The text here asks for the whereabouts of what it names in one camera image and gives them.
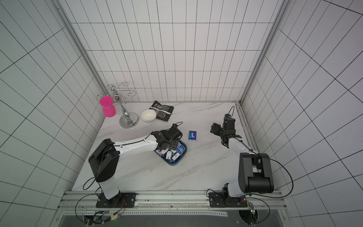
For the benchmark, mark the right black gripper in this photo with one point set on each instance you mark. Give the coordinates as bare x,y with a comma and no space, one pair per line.
217,129

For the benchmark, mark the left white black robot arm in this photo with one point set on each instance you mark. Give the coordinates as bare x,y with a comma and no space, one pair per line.
105,159

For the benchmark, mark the chrome cup holder stand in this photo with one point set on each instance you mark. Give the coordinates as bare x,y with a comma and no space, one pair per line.
128,119

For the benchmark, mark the pink plastic cup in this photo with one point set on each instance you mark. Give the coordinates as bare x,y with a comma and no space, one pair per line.
108,108

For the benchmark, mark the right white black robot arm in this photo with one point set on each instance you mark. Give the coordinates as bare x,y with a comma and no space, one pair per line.
254,169

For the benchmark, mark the dark blue Tempo tissue pack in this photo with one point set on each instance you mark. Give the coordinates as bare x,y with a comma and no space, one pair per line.
192,136

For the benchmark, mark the white ceramic bowl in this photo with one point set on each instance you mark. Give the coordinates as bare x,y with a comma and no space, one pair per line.
148,115

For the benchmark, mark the teal plastic storage box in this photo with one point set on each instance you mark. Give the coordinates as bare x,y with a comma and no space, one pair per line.
173,157

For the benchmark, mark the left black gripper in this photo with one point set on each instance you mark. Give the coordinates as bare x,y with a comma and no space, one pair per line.
174,147

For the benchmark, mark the black snack packet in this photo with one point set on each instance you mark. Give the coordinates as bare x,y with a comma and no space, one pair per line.
163,111

